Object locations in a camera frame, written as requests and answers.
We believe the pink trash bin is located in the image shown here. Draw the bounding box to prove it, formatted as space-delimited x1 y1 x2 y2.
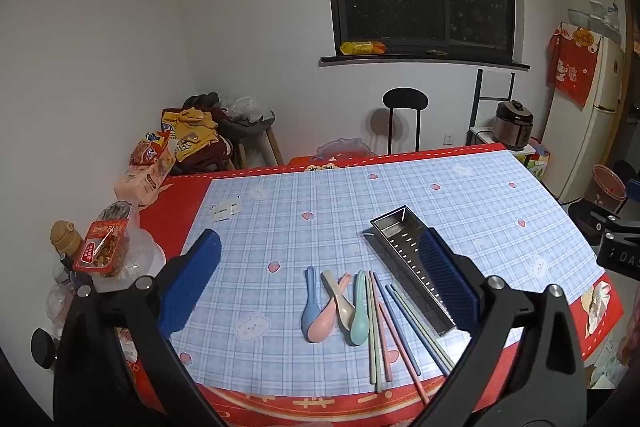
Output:
582 164 627 214

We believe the wooden stool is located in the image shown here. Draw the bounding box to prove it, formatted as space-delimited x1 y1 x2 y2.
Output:
220 109 286 170

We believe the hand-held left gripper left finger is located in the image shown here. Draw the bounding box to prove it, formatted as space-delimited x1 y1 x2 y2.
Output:
52 228 226 427

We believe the clear plastic container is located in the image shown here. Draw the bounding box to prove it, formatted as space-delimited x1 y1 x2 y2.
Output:
95 227 166 294

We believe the clear plastic bag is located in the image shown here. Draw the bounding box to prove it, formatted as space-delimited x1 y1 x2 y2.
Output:
220 94 266 120

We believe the rice cooker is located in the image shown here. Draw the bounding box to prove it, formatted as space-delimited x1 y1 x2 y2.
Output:
493 99 534 152

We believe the dark red garment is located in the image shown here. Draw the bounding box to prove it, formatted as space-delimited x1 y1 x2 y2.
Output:
175 137 233 175

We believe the blue plaid table mat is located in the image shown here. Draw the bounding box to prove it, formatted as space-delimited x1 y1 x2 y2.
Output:
180 146 606 395

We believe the black metal rack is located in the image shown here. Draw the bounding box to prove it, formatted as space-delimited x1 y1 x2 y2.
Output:
467 68 516 146

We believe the black windowsill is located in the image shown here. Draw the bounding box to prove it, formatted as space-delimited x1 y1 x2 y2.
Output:
319 52 530 70

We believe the peach tissue pack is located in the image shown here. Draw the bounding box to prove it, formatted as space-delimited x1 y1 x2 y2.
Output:
114 157 176 208

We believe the red label snack jar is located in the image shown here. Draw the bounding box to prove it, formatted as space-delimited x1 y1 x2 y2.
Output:
72 202 141 278

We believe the glass jar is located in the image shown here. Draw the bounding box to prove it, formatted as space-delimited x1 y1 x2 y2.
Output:
45 282 76 323

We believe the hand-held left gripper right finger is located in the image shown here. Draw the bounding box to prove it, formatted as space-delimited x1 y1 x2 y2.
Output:
417 228 588 427

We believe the black round knob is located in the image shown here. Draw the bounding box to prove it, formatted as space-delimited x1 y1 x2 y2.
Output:
31 328 58 370

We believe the bottle with tan cap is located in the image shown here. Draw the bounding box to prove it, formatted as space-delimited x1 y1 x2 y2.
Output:
50 220 83 258

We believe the green spoon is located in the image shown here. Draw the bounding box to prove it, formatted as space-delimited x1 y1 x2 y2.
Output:
350 270 371 347

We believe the pink spoon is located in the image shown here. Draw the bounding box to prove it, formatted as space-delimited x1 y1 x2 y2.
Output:
307 273 352 344

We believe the orange snack bag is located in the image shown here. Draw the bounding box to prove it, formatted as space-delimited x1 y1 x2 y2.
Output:
131 129 176 168

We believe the red printed cloth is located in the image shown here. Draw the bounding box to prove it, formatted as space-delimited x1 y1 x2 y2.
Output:
546 23 601 108

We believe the yellow garment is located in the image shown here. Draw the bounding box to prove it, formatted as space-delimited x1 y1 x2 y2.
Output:
161 106 221 162

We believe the yellow snack packet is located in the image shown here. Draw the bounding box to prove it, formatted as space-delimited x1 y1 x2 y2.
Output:
340 40 387 56

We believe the black chair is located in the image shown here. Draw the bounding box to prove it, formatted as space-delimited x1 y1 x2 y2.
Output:
382 87 429 155

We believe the green chopstick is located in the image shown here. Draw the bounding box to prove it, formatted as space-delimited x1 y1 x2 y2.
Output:
391 284 455 368

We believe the glassware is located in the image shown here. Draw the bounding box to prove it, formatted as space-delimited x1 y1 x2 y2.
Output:
567 0 623 45

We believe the blue spoon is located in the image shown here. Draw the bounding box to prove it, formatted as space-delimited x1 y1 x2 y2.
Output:
301 266 321 338

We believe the beige spoon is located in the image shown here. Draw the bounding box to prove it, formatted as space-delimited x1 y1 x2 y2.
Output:
321 270 356 338

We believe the cream refrigerator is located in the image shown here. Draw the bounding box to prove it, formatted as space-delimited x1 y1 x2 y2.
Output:
542 27 626 206

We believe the white card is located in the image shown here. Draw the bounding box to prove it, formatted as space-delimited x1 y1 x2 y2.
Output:
211 196 244 223

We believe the colourful bag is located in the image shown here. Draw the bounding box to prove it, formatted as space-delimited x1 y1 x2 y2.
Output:
525 139 551 180

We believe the stainless steel utensil tray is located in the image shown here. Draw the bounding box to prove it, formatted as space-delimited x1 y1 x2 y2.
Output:
370 205 458 336

